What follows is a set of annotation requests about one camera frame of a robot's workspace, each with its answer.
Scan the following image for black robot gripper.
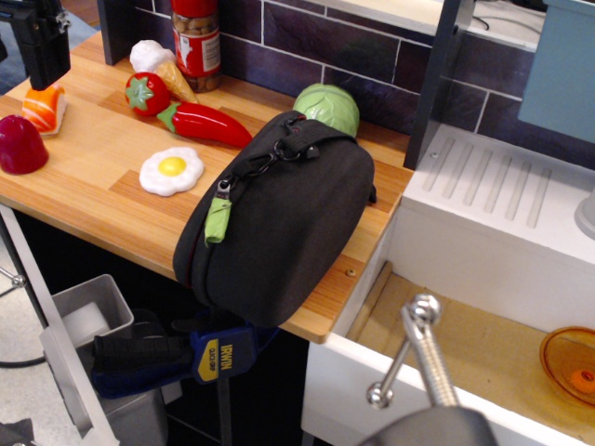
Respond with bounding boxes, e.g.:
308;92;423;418
7;0;71;91

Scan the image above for green zipper pull tab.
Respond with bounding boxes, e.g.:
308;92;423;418
204;198;232;244

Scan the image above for black zipper bag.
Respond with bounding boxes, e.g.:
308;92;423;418
173;111;376;327

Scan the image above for toy salmon sushi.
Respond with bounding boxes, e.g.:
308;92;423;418
21;84;67;136

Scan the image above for toy ice cream cone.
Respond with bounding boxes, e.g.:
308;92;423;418
129;40;198;103

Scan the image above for dark red toy dome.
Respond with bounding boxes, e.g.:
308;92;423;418
1;115;49;175

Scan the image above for red toy strawberry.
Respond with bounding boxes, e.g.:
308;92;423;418
125;72;170;116

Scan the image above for peanut jar with red lid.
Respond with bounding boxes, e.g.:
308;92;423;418
171;0;221;93

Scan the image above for red toy chili pepper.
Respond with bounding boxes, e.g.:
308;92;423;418
157;102;252;149

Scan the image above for toy fried egg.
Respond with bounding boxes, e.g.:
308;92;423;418
139;147;205;197

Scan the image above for grey plastic bin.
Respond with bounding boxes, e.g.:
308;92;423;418
41;275;168;445

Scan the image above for green toy cabbage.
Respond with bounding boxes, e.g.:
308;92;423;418
293;84;360;137

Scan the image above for blue Irwin bar clamp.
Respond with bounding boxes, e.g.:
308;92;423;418
91;309;279;445

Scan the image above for white toy sink drainboard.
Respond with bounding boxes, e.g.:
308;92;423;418
401;125;594;263

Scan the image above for light blue cabinet box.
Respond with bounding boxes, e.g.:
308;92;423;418
519;1;594;143

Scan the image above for white open drawer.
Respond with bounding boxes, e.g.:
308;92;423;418
301;199;594;445

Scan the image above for orange plastic bowl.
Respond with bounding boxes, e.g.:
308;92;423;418
539;326;594;409

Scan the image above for dark grey left post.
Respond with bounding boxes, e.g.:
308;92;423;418
97;0;136;66

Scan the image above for dark grey shelf post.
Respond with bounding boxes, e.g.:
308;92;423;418
403;0;475;170

